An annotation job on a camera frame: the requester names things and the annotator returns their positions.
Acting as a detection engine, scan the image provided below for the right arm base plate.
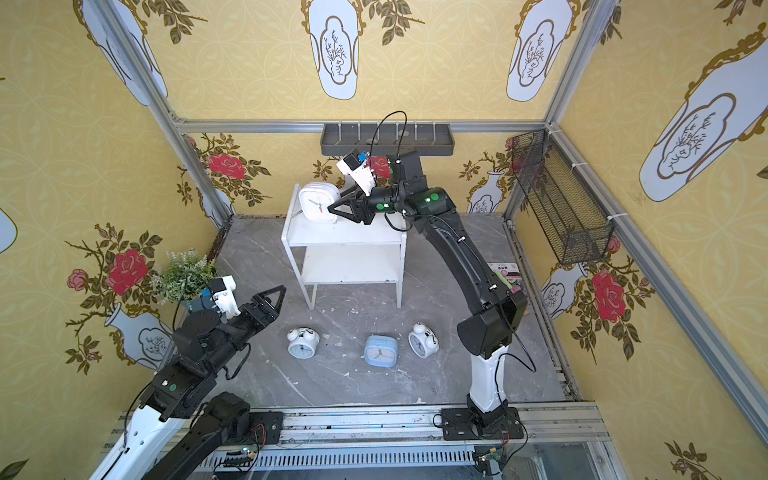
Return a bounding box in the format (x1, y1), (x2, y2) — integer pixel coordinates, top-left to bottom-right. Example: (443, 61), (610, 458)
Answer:
(439, 406), (526, 443)

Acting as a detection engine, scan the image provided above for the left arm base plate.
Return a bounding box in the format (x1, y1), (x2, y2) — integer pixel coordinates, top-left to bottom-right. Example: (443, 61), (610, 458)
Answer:
(243, 411), (284, 447)

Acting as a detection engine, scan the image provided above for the grey wall tray with hooks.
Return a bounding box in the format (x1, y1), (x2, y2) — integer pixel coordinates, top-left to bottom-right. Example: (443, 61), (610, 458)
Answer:
(320, 121), (455, 157)

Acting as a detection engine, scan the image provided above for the white twin-bell alarm clock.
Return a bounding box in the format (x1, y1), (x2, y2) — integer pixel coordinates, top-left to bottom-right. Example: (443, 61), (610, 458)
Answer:
(287, 327), (319, 360)
(408, 322), (439, 359)

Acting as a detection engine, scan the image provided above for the potted plant in grey pot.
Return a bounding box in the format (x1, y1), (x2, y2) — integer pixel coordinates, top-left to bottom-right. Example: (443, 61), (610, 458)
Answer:
(150, 249), (218, 307)

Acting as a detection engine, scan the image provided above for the pink seed packet card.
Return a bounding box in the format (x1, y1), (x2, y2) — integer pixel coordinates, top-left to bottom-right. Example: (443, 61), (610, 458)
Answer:
(488, 262), (524, 292)

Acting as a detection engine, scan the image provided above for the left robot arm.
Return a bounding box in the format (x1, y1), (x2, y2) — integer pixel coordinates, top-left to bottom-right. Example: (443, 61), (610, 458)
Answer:
(92, 285), (286, 479)

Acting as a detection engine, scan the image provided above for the white two-tier metal shelf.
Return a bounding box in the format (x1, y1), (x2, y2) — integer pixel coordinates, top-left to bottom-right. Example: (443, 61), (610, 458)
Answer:
(280, 185), (407, 309)

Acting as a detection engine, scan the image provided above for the white square alarm clock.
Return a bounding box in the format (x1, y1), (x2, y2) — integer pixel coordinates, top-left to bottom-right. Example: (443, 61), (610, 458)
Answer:
(298, 182), (341, 224)

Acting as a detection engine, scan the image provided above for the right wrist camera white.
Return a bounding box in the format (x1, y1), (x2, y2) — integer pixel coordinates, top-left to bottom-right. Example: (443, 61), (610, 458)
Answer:
(336, 149), (376, 196)

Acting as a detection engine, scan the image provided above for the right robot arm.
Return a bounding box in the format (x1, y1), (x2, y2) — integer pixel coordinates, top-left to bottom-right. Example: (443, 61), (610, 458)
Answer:
(328, 150), (527, 428)

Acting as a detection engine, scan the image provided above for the blue square alarm clock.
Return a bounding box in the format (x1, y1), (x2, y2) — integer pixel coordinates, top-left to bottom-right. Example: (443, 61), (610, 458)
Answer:
(364, 335), (398, 368)

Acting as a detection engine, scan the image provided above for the black wire mesh basket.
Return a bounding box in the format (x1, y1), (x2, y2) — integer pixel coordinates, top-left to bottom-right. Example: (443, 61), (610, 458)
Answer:
(510, 130), (614, 265)

